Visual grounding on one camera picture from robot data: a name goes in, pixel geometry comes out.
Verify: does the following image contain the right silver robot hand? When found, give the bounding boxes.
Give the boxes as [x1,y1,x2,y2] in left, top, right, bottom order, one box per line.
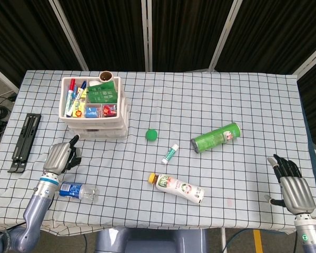
[263,154,316,215]

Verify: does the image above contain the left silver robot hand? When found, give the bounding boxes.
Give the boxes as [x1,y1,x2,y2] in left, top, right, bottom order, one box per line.
[43,134,83,177]

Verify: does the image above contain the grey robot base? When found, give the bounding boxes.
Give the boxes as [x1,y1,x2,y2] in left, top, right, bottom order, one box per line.
[94,227,209,253]

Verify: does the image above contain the white plastic drawer organizer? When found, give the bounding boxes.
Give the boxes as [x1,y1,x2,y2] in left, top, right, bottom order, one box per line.
[58,76,129,140]

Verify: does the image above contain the clear blue-label water bottle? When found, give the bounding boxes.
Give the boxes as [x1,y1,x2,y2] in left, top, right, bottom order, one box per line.
[54,181,100,203]

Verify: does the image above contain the black folding stand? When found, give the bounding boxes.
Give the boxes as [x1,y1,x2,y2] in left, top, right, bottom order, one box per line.
[7,113,42,174]

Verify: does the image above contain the yellow lion cartoon packet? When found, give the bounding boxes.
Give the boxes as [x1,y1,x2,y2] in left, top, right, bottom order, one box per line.
[72,101,87,118]

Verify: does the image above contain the red-capped whiteboard marker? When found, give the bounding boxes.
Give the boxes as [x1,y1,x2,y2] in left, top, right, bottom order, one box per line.
[64,78,77,118]

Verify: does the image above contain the red cartoon packet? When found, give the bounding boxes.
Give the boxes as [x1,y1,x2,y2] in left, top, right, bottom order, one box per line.
[102,104,119,118]

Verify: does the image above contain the green tea packet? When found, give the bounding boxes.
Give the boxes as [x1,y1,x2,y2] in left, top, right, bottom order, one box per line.
[91,81,120,105]
[86,85,104,103]

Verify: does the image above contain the white table leg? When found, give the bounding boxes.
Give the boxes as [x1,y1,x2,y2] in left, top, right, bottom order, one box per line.
[220,228,227,253]

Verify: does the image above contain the green foam ball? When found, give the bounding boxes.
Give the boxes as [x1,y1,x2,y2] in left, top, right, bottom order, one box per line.
[145,128,159,142]

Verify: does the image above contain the green chip can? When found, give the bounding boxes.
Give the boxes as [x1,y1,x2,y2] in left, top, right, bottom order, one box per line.
[191,122,242,153]

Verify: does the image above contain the green white glue stick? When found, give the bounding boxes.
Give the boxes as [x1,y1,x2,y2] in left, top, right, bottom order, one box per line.
[161,144,180,164]

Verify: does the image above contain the yellow-capped tea bottle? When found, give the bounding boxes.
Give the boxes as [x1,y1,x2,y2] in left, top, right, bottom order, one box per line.
[147,172,205,205]

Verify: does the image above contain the blue checkered tablecloth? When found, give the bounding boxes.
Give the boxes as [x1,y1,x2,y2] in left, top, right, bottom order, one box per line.
[0,70,316,235]

